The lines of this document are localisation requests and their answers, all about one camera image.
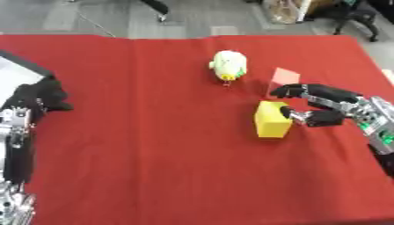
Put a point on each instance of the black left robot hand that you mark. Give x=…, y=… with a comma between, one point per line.
x=41, y=93

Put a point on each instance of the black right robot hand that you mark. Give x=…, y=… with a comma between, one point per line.
x=328, y=93

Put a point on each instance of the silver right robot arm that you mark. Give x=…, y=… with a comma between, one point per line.
x=377, y=123

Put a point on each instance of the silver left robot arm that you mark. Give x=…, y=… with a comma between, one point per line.
x=15, y=152

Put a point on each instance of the black box with white inside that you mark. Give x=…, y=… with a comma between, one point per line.
x=15, y=74

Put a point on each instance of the red block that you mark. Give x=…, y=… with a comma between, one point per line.
x=283, y=79

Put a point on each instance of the yellow block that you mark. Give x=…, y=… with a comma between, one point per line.
x=272, y=120

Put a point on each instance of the black office chair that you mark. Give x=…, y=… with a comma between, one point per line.
x=356, y=13

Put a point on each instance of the tan bag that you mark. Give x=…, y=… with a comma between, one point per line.
x=282, y=10

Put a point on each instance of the pale green bird soft toy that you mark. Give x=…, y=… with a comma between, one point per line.
x=229, y=66

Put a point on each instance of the black chair leg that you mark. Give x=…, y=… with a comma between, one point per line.
x=156, y=8

